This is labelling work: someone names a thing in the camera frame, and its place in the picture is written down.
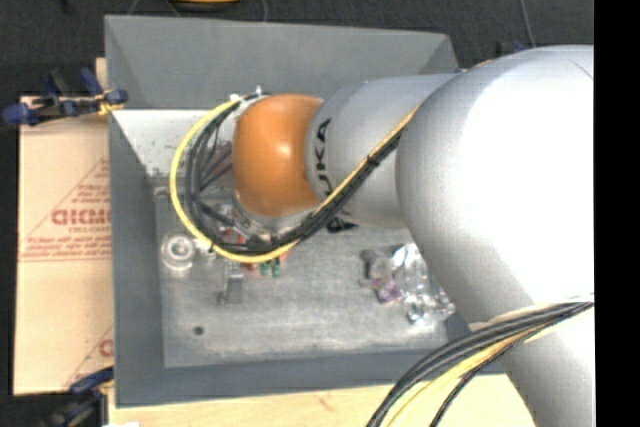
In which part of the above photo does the clear round glass dish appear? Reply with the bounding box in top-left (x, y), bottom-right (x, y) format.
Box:
top-left (159, 233), bottom-right (197, 272)

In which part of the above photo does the grey metal bin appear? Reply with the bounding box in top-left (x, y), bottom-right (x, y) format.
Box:
top-left (103, 14), bottom-right (504, 406)

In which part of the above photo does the brown cardboard board, red print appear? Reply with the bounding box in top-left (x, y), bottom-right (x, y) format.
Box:
top-left (12, 57), bottom-right (117, 397)

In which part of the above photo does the clear plastic bottle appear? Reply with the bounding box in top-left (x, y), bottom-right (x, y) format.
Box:
top-left (358, 242), bottom-right (457, 327)

